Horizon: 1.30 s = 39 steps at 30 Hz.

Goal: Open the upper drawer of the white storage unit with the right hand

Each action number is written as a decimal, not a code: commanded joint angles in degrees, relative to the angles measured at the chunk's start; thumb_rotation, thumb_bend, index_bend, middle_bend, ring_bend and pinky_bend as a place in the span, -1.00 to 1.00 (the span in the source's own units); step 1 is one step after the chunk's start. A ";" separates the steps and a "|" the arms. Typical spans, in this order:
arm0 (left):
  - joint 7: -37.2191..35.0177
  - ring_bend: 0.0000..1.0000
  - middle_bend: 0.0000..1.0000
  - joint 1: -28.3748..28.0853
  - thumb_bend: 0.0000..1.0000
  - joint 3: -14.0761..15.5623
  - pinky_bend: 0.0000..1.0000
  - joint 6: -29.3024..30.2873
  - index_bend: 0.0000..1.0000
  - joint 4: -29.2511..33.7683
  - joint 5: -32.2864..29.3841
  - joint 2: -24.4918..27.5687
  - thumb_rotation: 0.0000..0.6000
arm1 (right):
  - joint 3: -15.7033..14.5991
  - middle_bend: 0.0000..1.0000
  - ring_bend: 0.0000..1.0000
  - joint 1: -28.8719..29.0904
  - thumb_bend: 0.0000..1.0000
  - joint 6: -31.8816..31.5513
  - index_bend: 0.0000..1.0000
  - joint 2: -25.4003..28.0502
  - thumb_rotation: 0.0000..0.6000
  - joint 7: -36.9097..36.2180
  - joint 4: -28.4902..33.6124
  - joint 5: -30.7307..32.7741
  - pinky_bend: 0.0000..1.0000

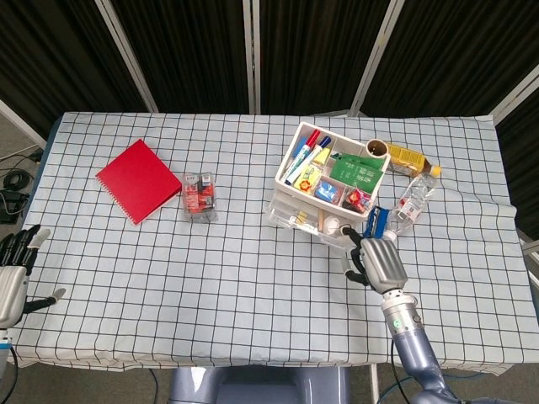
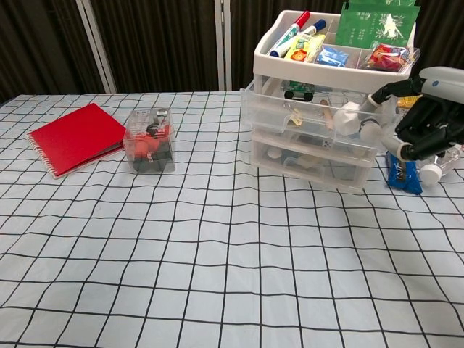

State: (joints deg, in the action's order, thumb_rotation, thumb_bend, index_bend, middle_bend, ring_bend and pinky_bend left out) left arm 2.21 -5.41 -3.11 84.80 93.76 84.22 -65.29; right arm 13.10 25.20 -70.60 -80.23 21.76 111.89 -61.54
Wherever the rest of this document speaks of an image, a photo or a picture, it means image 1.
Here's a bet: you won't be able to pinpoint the yellow label tea bottle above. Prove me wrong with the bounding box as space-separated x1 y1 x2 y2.
385 142 443 178

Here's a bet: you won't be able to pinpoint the green tea packet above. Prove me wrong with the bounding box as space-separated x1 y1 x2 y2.
328 162 387 198
332 153 385 168

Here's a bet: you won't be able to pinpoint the transparent plastic drawer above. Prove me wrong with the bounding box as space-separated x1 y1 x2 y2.
267 194 364 246

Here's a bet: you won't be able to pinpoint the blue-capped whiteboard marker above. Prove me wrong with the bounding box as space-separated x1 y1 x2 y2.
290 135 334 186

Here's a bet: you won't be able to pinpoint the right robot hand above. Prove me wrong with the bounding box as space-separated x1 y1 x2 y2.
339 228 408 295

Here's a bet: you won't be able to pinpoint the red-capped whiteboard marker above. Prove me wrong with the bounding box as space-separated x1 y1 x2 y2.
284 129 322 186

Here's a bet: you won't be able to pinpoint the yellow lion snack packet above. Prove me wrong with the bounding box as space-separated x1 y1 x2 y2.
293 166 325 194

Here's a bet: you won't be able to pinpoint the grey-blue robot torso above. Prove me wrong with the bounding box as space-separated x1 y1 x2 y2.
168 364 350 404

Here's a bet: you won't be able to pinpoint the black cable bundle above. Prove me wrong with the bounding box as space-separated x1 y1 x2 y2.
0 153 43 193

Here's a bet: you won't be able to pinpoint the small blue packet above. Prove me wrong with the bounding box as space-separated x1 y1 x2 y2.
315 180 341 202

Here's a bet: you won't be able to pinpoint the white drawer organizer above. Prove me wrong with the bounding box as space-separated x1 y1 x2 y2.
267 121 391 245

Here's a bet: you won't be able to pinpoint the red spiral notebook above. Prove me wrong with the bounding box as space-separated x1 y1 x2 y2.
95 138 184 227

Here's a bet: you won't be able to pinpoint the yellow-green snack packet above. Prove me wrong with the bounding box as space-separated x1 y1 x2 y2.
312 148 334 168

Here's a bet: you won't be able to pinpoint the black folding partition screen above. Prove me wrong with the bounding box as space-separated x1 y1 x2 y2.
0 0 539 253

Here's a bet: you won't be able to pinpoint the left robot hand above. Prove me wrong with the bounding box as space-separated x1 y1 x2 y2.
0 225 67 329

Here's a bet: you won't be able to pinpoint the clear water bottle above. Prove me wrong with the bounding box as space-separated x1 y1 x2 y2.
381 174 439 243

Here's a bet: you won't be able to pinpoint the blue snack wrapper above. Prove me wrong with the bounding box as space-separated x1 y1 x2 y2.
364 205 393 240

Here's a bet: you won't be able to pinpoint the black power adapter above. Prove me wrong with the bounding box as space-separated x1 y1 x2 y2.
0 189 29 224

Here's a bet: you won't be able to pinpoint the red candy packet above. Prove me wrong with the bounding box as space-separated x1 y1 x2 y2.
344 188 376 211

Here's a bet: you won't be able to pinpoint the checkered tablecloth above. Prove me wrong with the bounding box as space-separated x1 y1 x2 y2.
6 109 539 375

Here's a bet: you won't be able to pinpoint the blue floor cable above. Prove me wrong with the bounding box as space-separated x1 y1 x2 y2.
378 369 485 404

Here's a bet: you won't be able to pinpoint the clear box with red contents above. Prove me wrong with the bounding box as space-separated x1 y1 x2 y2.
181 171 220 224

